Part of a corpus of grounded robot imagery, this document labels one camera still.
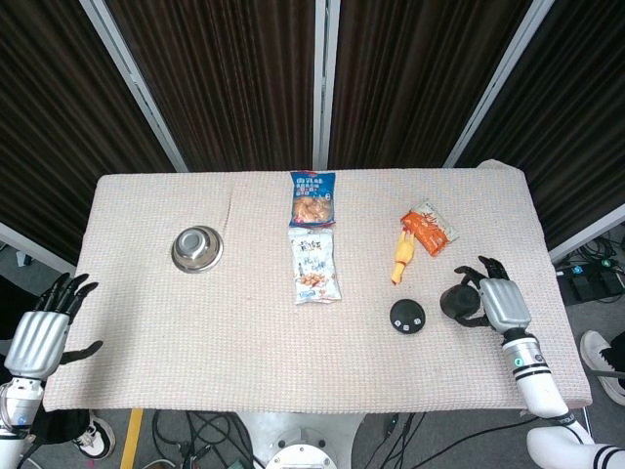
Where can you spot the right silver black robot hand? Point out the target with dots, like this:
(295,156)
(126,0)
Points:
(505,305)

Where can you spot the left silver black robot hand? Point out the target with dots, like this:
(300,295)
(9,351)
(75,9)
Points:
(36,342)

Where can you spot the black round puck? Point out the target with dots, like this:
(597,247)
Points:
(407,310)

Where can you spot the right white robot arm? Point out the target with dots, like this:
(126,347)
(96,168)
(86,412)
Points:
(539,391)

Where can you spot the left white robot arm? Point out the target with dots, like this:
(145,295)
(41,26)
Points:
(17,410)

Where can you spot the black power strip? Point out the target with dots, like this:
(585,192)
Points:
(591,283)

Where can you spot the orange snack bag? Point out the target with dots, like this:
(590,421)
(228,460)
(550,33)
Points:
(429,229)

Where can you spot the black and white sneaker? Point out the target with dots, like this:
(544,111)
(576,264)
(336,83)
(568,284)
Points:
(95,437)

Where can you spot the yellow rubber chicken toy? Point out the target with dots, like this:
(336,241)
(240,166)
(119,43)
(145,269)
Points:
(403,256)

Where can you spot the stainless steel bowl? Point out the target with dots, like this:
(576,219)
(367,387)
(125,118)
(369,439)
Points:
(196,248)

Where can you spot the white peanut snack bag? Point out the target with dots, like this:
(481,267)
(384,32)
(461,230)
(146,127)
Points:
(315,268)

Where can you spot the dark brown partition panel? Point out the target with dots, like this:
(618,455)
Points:
(49,122)
(576,122)
(415,83)
(229,83)

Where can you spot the beige waffle tablecloth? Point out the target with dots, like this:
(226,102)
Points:
(244,342)

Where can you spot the blue snack bag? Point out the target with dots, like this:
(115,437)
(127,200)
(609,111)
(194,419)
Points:
(312,200)

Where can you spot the grey metal partition post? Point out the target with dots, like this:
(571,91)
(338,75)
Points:
(324,83)
(498,83)
(137,88)

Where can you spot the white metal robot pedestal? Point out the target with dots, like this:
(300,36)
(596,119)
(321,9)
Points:
(303,439)

